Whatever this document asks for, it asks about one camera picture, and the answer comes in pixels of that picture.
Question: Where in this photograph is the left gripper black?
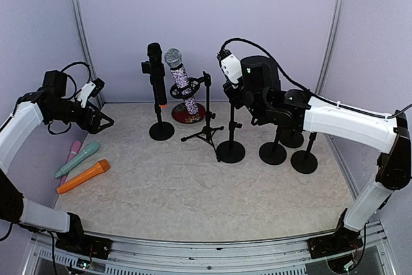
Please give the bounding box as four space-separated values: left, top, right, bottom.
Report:
48 99 114 133

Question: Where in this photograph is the teal toy microphone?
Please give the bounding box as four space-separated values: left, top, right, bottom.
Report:
54 142 100 179

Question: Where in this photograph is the pink toy microphone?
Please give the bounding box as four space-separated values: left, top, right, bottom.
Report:
60 140 82 185

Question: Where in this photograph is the orange toy microphone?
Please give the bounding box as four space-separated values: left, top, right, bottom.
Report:
57 159 110 194

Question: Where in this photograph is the black round-base mic stand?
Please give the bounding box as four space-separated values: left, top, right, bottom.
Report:
141 61 174 141

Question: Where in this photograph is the black stand for orange mic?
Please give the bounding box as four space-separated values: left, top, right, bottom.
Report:
259 126 287 166

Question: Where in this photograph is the black microphone orange tip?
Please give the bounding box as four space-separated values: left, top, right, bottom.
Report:
147 43 167 108

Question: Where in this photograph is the black stand for teal mic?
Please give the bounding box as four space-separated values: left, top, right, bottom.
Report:
290 133 318 175

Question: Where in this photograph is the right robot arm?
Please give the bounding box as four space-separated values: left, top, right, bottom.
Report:
218 50 411 252

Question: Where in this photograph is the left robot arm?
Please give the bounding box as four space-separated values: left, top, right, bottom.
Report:
1 70 114 252

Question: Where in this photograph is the black tripod mic stand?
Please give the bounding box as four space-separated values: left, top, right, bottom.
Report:
169 71 224 162

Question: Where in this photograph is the glitter silver-head microphone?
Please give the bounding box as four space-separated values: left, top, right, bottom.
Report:
164 48 199 115

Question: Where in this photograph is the red floral plate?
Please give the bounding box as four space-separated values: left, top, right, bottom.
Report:
171 103 206 124

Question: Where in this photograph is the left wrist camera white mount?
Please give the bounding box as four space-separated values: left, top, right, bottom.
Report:
75 78 105 108

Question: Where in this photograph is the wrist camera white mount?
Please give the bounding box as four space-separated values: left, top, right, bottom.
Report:
217 49 242 86
75 78 105 108

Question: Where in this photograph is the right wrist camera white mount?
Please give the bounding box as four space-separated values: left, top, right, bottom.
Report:
217 49 242 86

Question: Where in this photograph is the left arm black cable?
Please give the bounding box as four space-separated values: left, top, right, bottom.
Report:
61 61 92 95

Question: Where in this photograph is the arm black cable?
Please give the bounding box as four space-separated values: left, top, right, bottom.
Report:
218 37 412 120
61 61 92 95

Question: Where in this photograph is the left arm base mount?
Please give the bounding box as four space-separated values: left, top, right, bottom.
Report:
56 233 112 260

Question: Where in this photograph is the aluminium frame post left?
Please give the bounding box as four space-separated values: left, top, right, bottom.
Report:
63 0 106 105

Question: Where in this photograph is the aluminium frame post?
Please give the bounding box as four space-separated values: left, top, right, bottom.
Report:
315 0 344 95
63 0 106 105

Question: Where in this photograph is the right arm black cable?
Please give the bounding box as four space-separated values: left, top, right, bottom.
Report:
218 37 412 120

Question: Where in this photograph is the aluminium frame post right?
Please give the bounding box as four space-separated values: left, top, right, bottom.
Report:
315 0 344 95

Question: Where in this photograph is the aluminium front rail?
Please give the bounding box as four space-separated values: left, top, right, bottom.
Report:
22 220 397 275

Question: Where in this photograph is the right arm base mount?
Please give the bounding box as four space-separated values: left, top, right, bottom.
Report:
307 233 363 259

